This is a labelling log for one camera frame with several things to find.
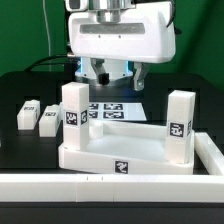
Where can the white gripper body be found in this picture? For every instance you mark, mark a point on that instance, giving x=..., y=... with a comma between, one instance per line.
x=144, y=33

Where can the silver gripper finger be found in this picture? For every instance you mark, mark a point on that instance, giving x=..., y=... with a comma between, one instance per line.
x=101, y=74
x=141, y=70

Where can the white desk top tray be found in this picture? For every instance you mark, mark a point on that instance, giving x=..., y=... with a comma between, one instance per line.
x=124, y=148

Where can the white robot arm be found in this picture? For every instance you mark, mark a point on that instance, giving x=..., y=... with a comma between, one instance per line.
x=119, y=70

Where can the white fiducial marker plate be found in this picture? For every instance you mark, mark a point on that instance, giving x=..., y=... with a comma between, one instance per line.
x=117, y=111

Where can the white L-shaped obstacle fence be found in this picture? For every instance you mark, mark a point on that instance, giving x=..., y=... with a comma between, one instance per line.
x=111, y=188

